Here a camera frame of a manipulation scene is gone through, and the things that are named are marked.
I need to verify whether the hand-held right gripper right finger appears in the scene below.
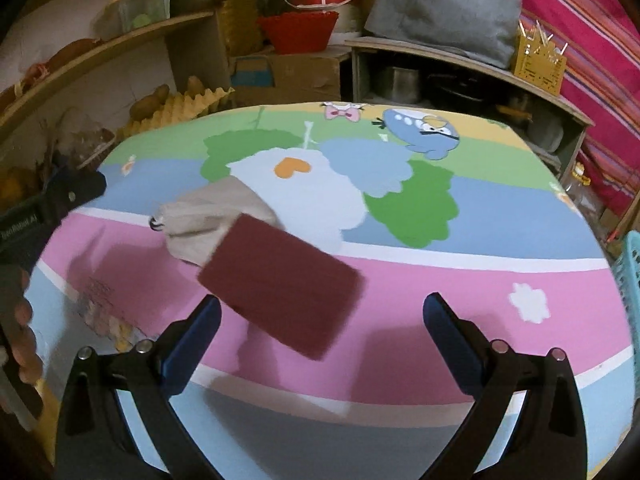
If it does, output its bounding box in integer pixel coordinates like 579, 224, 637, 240
421, 291, 587, 480

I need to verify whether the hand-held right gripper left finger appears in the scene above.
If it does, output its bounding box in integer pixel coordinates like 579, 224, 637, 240
54, 294, 223, 480

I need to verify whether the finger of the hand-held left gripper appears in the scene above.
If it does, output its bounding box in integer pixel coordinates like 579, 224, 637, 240
44, 169, 108, 222

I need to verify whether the dark red scouring pad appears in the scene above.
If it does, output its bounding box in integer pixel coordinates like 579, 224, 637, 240
196, 212, 366, 361

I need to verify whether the light blue plastic basket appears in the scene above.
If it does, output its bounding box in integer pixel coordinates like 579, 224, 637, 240
612, 230, 640, 322

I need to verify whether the person's left hand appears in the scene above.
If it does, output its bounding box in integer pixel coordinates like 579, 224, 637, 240
12, 269, 45, 387

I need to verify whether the clear plastic bag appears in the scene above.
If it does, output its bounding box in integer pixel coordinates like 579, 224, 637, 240
54, 109, 117, 167

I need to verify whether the cartoon printed table mat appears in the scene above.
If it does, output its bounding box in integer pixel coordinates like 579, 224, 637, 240
20, 100, 632, 480

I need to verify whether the beige cloth pouch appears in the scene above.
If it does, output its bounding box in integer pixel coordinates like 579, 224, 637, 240
149, 175, 281, 266

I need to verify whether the yellow egg carton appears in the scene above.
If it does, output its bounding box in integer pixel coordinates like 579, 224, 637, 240
117, 87, 236, 139

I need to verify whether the tall wooden shelf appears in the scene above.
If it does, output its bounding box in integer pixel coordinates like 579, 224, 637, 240
0, 0, 232, 132

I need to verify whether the clear plastic container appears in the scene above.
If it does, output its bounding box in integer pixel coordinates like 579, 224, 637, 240
94, 0, 169, 36

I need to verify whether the plastic bottle with yellow cap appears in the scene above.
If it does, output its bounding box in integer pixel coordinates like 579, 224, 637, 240
564, 162, 602, 222

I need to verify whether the yellow oil jug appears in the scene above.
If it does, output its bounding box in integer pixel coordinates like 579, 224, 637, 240
219, 0, 264, 57

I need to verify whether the black pan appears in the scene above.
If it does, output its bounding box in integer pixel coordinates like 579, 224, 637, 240
424, 72, 494, 111

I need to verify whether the cardboard box with blue label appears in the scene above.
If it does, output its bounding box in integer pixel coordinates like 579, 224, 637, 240
230, 52, 344, 106

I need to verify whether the small metal pot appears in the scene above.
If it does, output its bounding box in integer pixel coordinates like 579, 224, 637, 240
382, 65, 421, 104

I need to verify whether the red plastic basket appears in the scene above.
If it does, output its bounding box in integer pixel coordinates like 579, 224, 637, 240
256, 10, 340, 55

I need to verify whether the low white shelf unit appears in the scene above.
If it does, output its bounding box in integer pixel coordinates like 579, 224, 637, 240
344, 35, 596, 182

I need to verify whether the wooden chopstick box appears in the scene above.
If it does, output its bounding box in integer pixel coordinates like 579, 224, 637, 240
510, 19, 569, 97

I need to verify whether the grey fabric bag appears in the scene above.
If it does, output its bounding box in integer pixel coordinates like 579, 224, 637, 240
363, 0, 524, 69

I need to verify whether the red striped cloth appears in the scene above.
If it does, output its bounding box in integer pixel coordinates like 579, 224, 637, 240
370, 0, 640, 222

